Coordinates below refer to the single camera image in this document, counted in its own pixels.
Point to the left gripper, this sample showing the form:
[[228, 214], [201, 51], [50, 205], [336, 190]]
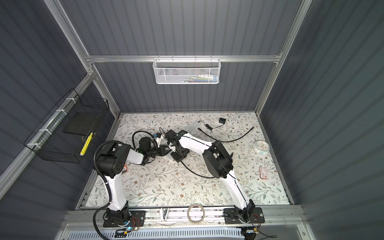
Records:
[[163, 150]]

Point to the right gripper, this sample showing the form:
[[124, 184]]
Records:
[[177, 158]]

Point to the white network switch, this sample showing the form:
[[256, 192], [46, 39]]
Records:
[[169, 157], [193, 126]]

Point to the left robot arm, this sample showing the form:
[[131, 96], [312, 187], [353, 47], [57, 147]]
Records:
[[109, 162]]

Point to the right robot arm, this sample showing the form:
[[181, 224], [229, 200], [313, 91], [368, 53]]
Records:
[[219, 163]]

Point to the clear tape roll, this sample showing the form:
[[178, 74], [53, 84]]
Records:
[[196, 214]]

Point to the yellow striped marker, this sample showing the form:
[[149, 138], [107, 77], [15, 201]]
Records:
[[86, 144]]

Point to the white round timer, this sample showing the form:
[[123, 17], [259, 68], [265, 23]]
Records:
[[261, 147]]

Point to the black foam pad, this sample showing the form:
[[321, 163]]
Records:
[[82, 124]]

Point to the red white small box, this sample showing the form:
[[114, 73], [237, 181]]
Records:
[[263, 173]]

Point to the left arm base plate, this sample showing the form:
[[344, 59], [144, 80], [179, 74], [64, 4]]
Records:
[[135, 218]]

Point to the white wire mesh basket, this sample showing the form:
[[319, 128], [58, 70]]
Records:
[[187, 73]]

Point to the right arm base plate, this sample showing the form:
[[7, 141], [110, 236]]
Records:
[[231, 216]]

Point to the black wire basket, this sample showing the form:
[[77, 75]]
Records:
[[67, 134]]

